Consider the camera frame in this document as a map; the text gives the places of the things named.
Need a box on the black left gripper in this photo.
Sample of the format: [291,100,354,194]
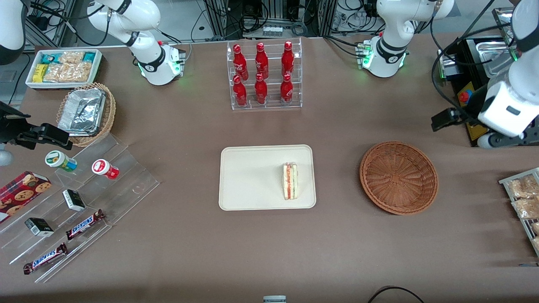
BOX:
[431,84,489,132]

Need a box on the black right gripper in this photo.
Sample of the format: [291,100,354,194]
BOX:
[0,102,73,151]

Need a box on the plastic sandwich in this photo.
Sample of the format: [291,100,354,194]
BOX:
[282,162,299,200]

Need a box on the aluminium foil tray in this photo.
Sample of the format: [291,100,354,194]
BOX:
[58,88,106,136]

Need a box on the small light wicker basket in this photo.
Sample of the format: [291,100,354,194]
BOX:
[56,82,116,147]

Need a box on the large brown round wicker basket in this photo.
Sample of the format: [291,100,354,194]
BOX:
[359,141,439,215]

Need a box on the cream rectangular plastic tray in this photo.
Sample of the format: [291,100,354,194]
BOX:
[219,144,317,211]

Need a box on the green lid sunflower cup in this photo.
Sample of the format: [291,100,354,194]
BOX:
[45,150,77,173]

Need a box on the red emergency stop button box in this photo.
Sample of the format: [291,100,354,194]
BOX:
[457,82,489,141]

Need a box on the red lid yogurt cup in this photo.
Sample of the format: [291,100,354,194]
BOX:
[92,159,120,180]

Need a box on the white rectangular snack bin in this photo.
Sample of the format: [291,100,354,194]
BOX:
[25,48,103,90]

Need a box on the clear bag of crackers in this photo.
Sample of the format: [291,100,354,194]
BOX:
[43,62,92,83]
[59,51,85,65]

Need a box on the small black carton box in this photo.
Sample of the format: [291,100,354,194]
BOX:
[62,189,86,212]
[24,218,54,237]

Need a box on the red tartan cookie box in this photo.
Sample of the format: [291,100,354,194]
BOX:
[0,170,52,223]

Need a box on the black appliance with steel top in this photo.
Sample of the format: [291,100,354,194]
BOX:
[438,37,539,148]

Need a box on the steel rectangular pan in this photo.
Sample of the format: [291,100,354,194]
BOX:
[475,39,515,77]

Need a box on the clear acrylic stepped display stand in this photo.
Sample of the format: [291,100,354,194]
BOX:
[0,133,160,283]

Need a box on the Snickers chocolate bar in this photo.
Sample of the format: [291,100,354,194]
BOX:
[23,243,68,275]
[65,209,106,240]

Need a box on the clear bag of brown snacks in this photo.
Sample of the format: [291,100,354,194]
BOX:
[507,175,539,199]
[512,197,539,219]

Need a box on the red cola bottle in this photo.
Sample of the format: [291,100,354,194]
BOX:
[255,42,269,79]
[232,44,249,81]
[233,75,248,106]
[254,73,268,104]
[281,41,295,77]
[280,73,294,105]

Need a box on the clear acrylic bottle rack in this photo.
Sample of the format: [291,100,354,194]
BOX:
[227,38,303,111]

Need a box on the long black arm cable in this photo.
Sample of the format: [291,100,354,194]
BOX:
[431,0,512,112]

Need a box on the grey wire snack rack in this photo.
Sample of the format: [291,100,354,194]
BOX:
[499,167,539,257]

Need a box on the black cable loop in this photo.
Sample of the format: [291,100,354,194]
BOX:
[368,286,426,303]

